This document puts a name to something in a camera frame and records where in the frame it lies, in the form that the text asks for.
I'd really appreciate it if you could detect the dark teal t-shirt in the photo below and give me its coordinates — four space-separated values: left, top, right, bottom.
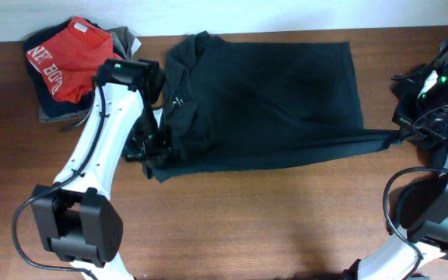
142 32 398 182

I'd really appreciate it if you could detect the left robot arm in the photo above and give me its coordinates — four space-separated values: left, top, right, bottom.
30 59 171 279

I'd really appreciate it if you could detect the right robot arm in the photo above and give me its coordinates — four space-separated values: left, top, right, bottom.
339 39 448 279

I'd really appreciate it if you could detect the black garment pile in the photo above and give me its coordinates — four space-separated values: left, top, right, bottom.
390 65 448 261

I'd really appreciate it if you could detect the folded navy blue garment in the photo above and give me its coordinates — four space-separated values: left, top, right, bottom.
23 19 93 118

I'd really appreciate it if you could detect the folded grey garment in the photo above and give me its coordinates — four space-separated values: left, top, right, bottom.
38 26 142 123

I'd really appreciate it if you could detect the folded orange printed t-shirt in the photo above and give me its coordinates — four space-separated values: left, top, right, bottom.
26 16 120 103

